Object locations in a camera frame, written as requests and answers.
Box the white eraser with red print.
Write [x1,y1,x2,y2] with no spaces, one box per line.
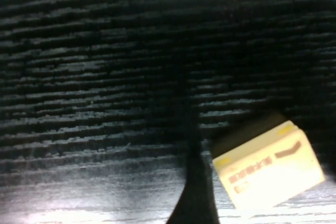
[212,120,327,210]

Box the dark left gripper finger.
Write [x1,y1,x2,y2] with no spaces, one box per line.
[166,108,219,224]

